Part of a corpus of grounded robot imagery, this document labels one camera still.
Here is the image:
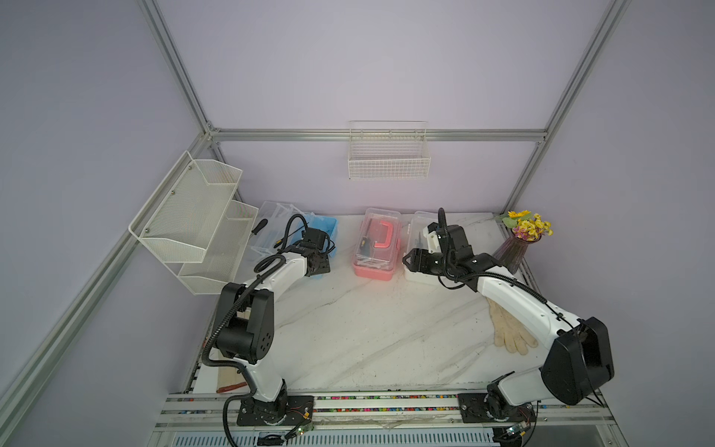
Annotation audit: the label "pink clear toolbox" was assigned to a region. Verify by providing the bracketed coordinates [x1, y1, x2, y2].
[352, 208, 402, 281]

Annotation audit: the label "black handle screwdriver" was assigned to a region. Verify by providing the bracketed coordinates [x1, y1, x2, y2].
[251, 218, 268, 235]

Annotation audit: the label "purple glass vase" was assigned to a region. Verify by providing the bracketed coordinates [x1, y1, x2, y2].
[493, 236, 531, 274]

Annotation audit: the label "white clear toolbox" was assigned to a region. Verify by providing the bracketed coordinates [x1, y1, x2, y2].
[404, 212, 439, 287]

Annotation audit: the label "white mesh shelf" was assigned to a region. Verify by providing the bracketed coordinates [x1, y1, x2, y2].
[178, 200, 258, 295]
[128, 152, 242, 264]

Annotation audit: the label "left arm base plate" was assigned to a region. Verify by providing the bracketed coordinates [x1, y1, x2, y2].
[236, 395, 315, 427]

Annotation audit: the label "aluminium frame rail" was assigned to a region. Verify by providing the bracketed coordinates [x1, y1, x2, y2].
[212, 129, 547, 142]

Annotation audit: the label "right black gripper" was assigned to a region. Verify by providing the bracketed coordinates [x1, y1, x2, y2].
[404, 248, 456, 276]

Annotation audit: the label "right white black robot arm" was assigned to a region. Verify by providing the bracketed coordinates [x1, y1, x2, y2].
[402, 223, 614, 407]

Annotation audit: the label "black corrugated cable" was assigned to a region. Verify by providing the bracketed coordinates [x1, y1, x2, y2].
[200, 213, 309, 447]

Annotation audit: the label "upper white mesh shelf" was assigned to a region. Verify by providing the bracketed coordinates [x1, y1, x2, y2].
[128, 152, 242, 264]

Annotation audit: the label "beige work glove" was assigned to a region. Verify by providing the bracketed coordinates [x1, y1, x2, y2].
[487, 299, 539, 356]
[216, 367, 248, 394]

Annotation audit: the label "beige work glove left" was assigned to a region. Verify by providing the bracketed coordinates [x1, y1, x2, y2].
[216, 367, 248, 394]

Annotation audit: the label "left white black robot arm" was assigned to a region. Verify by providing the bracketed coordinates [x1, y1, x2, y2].
[201, 227, 334, 403]

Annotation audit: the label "blue clear toolbox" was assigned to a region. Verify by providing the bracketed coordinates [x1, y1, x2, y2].
[245, 200, 339, 269]

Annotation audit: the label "yellow artificial flowers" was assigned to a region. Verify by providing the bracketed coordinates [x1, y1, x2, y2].
[497, 210, 553, 242]

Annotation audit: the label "white wire wall basket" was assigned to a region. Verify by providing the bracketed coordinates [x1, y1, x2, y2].
[347, 120, 431, 181]

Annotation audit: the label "lower white mesh shelf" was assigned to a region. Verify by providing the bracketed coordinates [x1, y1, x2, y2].
[178, 200, 258, 295]

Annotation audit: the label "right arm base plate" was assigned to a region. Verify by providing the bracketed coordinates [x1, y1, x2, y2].
[457, 393, 536, 425]

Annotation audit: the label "beige work glove right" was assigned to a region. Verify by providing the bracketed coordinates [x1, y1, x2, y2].
[487, 299, 539, 356]

